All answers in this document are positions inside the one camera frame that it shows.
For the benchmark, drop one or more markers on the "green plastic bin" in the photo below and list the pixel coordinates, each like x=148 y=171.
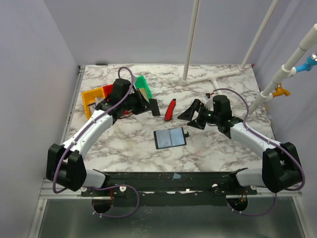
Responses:
x=141 y=83

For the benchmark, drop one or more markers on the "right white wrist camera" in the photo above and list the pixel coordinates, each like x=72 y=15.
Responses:
x=209 y=101

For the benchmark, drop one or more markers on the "red plastic bin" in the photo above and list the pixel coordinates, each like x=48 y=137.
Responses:
x=107 y=89

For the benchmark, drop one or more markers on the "white pipe with blue fitting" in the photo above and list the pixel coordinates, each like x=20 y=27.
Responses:
x=289 y=69

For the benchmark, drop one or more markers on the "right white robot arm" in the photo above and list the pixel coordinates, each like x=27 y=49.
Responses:
x=280 y=161

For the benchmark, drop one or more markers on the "white pvc pipe frame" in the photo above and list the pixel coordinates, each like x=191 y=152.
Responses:
x=214 y=77

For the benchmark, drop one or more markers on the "white vip card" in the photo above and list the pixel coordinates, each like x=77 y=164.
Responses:
x=98 y=100

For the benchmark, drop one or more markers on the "beige card in green bin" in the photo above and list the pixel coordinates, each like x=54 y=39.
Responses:
x=145 y=94

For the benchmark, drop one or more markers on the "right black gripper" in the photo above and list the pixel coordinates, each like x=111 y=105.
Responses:
x=198 y=116

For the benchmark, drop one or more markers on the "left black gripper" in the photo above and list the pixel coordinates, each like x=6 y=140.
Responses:
x=144 y=105

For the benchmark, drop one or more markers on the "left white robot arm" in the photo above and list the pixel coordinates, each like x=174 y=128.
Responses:
x=65 y=164

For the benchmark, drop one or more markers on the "aluminium extrusion rail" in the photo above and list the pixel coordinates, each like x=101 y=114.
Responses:
x=46 y=192

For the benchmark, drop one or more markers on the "yellow pipe fitting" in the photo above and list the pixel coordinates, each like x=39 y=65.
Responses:
x=279 y=91

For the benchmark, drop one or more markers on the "red black utility knife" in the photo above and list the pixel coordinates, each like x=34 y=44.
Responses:
x=169 y=112

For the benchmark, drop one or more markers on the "black metal base rail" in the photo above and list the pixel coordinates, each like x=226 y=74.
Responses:
x=169 y=189

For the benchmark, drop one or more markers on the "yellow plastic bin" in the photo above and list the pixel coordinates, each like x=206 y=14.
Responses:
x=88 y=98

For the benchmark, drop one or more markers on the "black leather card holder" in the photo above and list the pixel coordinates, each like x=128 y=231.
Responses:
x=168 y=138

